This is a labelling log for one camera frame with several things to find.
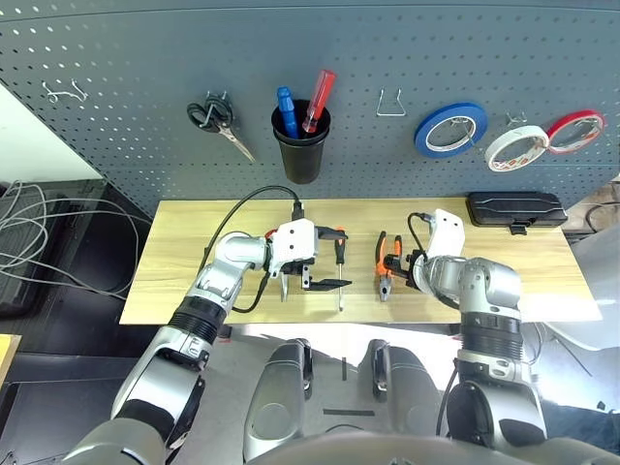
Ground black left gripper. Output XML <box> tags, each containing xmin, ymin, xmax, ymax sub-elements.
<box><xmin>280</xmin><ymin>226</ymin><xmax>354</xmax><ymax>293</ymax></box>

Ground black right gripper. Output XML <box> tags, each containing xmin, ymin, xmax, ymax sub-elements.
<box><xmin>387</xmin><ymin>249</ymin><xmax>426</xmax><ymax>291</ymax></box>

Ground orange black screwdriver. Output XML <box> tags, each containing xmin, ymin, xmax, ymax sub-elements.
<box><xmin>333</xmin><ymin>227</ymin><xmax>349</xmax><ymax>312</ymax></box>

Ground orange black pliers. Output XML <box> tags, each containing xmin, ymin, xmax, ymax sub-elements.
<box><xmin>373</xmin><ymin>231</ymin><xmax>404</xmax><ymax>302</ymax></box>

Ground red handled scissors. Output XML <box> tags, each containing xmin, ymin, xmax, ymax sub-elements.
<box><xmin>263</xmin><ymin>230</ymin><xmax>291</xmax><ymax>303</ymax></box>

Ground white tape roll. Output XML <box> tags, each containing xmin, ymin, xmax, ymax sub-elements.
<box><xmin>484</xmin><ymin>125</ymin><xmax>551</xmax><ymax>173</ymax></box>

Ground grey perforated pegboard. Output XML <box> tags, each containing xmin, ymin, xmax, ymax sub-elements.
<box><xmin>0</xmin><ymin>0</ymin><xmax>620</xmax><ymax>219</ymax></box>

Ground black plastic cup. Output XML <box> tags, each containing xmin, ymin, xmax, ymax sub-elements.
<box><xmin>270</xmin><ymin>100</ymin><xmax>333</xmax><ymax>185</ymax></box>

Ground grey robot right leg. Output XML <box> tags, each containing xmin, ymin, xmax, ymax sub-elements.
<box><xmin>365</xmin><ymin>338</ymin><xmax>445</xmax><ymax>437</ymax></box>

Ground grey robot leg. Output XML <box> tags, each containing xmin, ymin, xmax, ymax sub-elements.
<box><xmin>241</xmin><ymin>338</ymin><xmax>314</xmax><ymax>461</ymax></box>
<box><xmin>365</xmin><ymin>338</ymin><xmax>445</xmax><ymax>437</ymax></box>

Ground black plastic tool case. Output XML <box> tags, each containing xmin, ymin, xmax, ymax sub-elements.
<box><xmin>466</xmin><ymin>191</ymin><xmax>569</xmax><ymax>237</ymax></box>

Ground blue tape roll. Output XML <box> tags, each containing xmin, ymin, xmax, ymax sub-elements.
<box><xmin>414</xmin><ymin>102</ymin><xmax>489</xmax><ymax>158</ymax></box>

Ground grey robot left leg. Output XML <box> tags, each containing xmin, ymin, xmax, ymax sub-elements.
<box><xmin>241</xmin><ymin>338</ymin><xmax>314</xmax><ymax>461</ymax></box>

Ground grey robot torso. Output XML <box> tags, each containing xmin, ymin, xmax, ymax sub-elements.
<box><xmin>241</xmin><ymin>428</ymin><xmax>534</xmax><ymax>465</ymax></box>

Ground metal scissors hook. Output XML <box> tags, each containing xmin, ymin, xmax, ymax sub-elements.
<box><xmin>204</xmin><ymin>90</ymin><xmax>230</xmax><ymax>128</ymax></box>

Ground red tape roll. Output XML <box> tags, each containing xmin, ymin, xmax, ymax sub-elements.
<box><xmin>545</xmin><ymin>109</ymin><xmax>606</xmax><ymax>156</ymax></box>

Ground blue jeans leg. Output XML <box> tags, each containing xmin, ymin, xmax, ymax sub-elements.
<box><xmin>542</xmin><ymin>401</ymin><xmax>620</xmax><ymax>456</ymax></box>

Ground light wooden board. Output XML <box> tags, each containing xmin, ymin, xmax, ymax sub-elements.
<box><xmin>0</xmin><ymin>333</ymin><xmax>23</xmax><ymax>388</ymax></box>

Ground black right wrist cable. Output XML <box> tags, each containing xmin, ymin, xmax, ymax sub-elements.
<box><xmin>407</xmin><ymin>211</ymin><xmax>437</xmax><ymax>253</ymax></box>

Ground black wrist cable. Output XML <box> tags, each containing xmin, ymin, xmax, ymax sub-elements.
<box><xmin>407</xmin><ymin>211</ymin><xmax>437</xmax><ymax>253</ymax></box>
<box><xmin>201</xmin><ymin>186</ymin><xmax>305</xmax><ymax>314</ymax></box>

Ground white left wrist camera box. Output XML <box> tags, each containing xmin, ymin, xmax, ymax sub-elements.
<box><xmin>267</xmin><ymin>218</ymin><xmax>321</xmax><ymax>278</ymax></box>

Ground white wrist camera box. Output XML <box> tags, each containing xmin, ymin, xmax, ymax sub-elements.
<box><xmin>424</xmin><ymin>208</ymin><xmax>467</xmax><ymax>261</ymax></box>
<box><xmin>267</xmin><ymin>218</ymin><xmax>321</xmax><ymax>278</ymax></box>

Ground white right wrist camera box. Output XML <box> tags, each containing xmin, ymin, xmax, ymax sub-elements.
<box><xmin>424</xmin><ymin>208</ymin><xmax>467</xmax><ymax>261</ymax></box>

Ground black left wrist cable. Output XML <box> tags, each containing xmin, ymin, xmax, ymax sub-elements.
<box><xmin>201</xmin><ymin>186</ymin><xmax>305</xmax><ymax>314</ymax></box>

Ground metal wire pliers holder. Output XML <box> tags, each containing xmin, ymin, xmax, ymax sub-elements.
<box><xmin>376</xmin><ymin>87</ymin><xmax>406</xmax><ymax>117</ymax></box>

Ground black handled scissors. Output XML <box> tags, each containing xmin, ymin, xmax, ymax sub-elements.
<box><xmin>186</xmin><ymin>91</ymin><xmax>257</xmax><ymax>164</ymax></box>

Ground blue handled screwdriver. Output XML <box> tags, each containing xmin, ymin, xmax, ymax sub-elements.
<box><xmin>276</xmin><ymin>86</ymin><xmax>300</xmax><ymax>140</ymax></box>

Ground red handled screwdriver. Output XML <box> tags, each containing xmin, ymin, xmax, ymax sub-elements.
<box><xmin>301</xmin><ymin>69</ymin><xmax>337</xmax><ymax>135</ymax></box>

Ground black looped floor cable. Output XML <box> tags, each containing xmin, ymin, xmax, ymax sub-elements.
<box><xmin>585</xmin><ymin>202</ymin><xmax>620</xmax><ymax>233</ymax></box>

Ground grey loose cable bundle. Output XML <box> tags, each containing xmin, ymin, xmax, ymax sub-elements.
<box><xmin>0</xmin><ymin>181</ymin><xmax>156</xmax><ymax>304</ymax></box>

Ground double metal wire hook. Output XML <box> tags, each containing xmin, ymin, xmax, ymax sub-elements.
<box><xmin>42</xmin><ymin>79</ymin><xmax>89</xmax><ymax>105</ymax></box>

